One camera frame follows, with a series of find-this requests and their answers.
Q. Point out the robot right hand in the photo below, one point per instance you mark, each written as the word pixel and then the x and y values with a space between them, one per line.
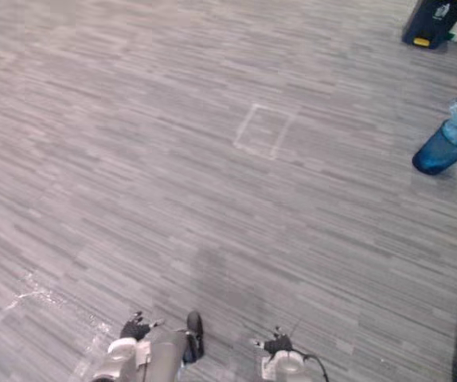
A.
pixel 278 343

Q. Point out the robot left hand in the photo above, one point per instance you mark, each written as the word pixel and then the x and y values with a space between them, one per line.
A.
pixel 135 329

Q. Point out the robot dark foot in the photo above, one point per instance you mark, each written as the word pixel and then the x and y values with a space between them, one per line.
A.
pixel 194 334

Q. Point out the blue waste basket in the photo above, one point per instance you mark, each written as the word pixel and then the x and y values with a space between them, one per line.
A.
pixel 437 153

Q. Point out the dark pedal trash bin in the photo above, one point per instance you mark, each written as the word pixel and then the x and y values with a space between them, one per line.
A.
pixel 431 22

